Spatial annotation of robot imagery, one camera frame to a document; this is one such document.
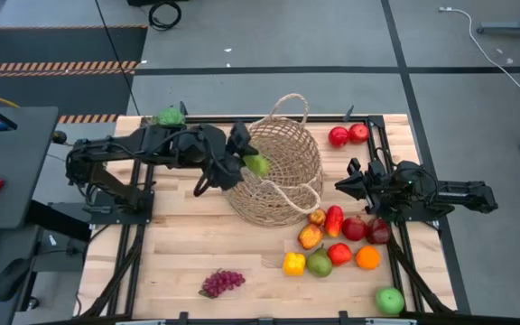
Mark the green pear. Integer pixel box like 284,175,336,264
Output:
305,246,334,279

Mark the dark red apple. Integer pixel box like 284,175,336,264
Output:
341,216,369,242
366,218,392,246

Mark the grey desk leg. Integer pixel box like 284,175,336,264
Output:
476,0,520,36

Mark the purple grape bunch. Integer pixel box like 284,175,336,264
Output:
198,269,246,300

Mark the coiled black cable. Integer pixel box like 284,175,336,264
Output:
148,1,182,32

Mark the thin black floor cable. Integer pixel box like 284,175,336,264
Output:
93,0,142,119

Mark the black controller box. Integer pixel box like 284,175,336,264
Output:
24,200,92,243

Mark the black aluminium table frame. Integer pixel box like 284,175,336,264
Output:
73,106,471,325

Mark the dark grey desk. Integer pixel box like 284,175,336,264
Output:
0,106,60,234

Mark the white floor cable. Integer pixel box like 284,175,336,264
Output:
439,5,520,92

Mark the orange-red mango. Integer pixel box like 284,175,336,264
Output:
297,223,325,251

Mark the black computer mouse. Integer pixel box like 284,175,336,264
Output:
0,256,33,302

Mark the orange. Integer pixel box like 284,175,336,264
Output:
355,245,382,271

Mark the woven straw basket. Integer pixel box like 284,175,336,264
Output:
222,93,324,228

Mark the yellow bell pepper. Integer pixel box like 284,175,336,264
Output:
282,252,307,277

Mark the black hazard-striped floor mat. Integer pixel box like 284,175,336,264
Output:
0,24,149,125

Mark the green artichoke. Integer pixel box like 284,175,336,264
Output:
153,107,187,127

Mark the green apple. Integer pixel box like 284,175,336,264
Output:
375,286,406,317

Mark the small red-yellow peach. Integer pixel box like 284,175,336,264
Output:
308,208,328,228

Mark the light green fruit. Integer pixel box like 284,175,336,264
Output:
243,153,271,178

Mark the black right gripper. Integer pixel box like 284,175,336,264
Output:
334,171,399,213

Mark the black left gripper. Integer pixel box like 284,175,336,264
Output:
205,143,261,190

